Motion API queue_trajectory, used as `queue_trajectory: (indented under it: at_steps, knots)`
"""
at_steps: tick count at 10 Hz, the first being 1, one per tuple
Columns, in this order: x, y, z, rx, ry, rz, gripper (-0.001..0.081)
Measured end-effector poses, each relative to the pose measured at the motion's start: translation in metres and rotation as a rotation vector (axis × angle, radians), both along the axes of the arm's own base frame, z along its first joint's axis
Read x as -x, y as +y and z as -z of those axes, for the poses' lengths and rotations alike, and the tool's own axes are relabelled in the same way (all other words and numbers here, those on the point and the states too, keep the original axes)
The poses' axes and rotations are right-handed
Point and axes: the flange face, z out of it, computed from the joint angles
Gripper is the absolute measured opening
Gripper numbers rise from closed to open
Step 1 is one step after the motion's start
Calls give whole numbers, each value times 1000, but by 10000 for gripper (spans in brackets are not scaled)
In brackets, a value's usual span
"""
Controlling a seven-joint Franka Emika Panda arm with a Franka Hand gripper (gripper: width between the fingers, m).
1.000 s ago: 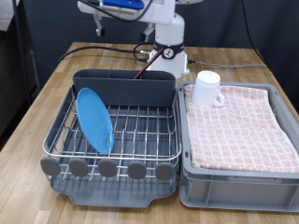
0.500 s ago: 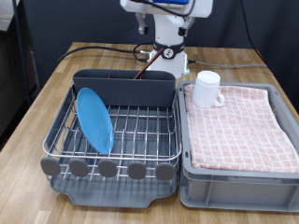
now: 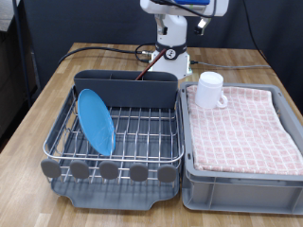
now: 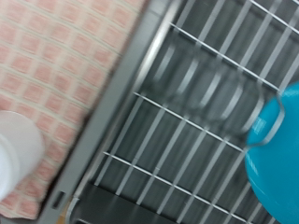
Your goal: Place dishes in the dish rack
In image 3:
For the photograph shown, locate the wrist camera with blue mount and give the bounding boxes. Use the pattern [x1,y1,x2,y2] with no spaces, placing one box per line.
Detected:
[173,0,212,7]

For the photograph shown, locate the pink checkered towel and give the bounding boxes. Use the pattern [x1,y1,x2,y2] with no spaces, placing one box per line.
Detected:
[186,84,303,176]

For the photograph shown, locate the dark grey utensil holder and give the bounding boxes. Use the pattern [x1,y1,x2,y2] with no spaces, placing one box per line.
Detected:
[73,69,179,110]

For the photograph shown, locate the thin black hanging cable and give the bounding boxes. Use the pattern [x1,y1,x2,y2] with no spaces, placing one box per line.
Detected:
[241,0,276,72]

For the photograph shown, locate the grey plastic crate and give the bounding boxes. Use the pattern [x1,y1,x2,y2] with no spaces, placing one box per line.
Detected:
[179,81,303,216]

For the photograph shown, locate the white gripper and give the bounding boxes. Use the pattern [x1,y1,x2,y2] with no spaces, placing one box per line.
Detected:
[140,0,230,36]

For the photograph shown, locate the metal wire dish rack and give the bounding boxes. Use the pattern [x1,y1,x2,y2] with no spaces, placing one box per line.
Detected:
[40,84,186,185]

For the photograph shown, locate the black cable with metal connector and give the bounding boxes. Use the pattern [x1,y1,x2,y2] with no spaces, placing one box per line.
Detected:
[134,43,156,63]

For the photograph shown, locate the grey drain tray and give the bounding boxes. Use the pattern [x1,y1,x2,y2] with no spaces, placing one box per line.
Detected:
[50,103,183,212]

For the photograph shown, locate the blue plastic plate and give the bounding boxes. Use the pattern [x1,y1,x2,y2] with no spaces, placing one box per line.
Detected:
[77,88,116,157]

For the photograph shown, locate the white mug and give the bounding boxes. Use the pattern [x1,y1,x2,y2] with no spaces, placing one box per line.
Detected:
[194,71,229,110]

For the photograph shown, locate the brown wooden spoon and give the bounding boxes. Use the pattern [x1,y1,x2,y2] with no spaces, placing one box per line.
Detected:
[134,48,168,81]

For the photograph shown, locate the thick black cable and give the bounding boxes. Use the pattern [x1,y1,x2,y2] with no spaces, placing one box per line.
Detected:
[58,46,141,65]

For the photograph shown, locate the dark metal pole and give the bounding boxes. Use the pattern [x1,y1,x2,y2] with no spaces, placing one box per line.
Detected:
[11,0,32,108]

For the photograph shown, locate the black backdrop curtain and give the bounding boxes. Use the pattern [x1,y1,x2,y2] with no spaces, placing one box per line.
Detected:
[23,0,303,114]

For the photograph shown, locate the black camera cable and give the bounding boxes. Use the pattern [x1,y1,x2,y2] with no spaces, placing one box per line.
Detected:
[150,0,220,19]

